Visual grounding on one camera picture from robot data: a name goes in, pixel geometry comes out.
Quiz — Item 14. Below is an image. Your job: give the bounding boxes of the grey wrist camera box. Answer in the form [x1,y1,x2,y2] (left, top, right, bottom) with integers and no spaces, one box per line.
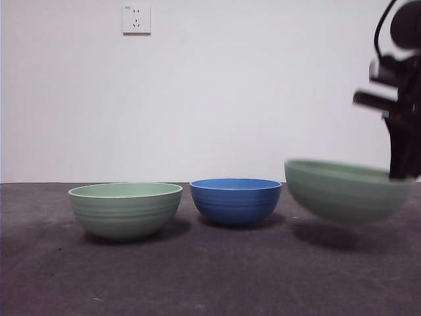
[368,58,397,83]

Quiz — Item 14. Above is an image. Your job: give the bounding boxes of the green ribbed bowl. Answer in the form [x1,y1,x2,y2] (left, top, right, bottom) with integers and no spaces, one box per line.
[284,159,416,226]
[68,182,184,244]

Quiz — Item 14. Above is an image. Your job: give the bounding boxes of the white wall socket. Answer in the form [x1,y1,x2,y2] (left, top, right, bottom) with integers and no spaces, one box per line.
[122,5,152,36]

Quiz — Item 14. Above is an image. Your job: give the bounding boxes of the black cable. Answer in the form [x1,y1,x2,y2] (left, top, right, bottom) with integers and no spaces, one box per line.
[374,0,399,62]

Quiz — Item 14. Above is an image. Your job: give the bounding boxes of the blue ribbed bowl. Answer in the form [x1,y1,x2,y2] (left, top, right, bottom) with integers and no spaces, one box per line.
[189,178,283,228]

